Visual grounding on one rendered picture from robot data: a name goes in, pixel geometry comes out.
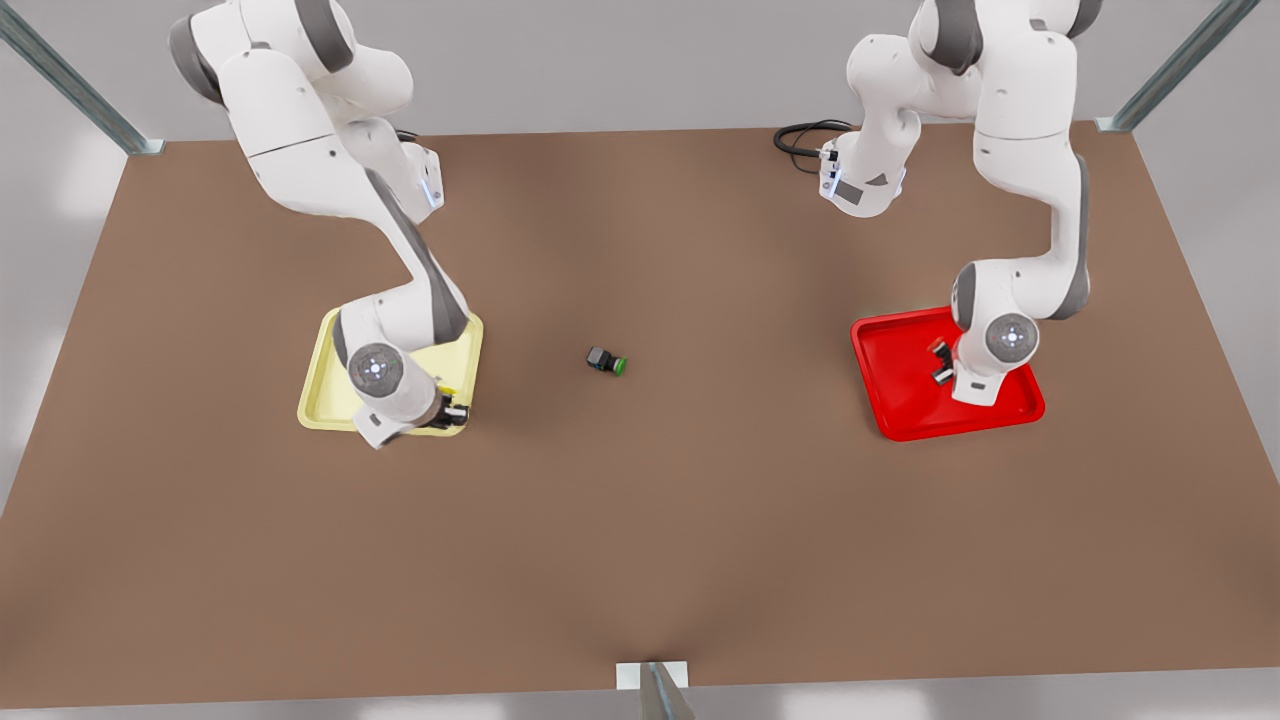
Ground red tray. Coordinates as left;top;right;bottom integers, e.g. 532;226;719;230
850;307;1047;442

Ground yellow tray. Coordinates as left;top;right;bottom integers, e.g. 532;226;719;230
297;307;485;438

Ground silver frame post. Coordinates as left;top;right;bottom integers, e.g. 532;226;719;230
0;0;167;157
1094;0;1264;135
615;660;697;720

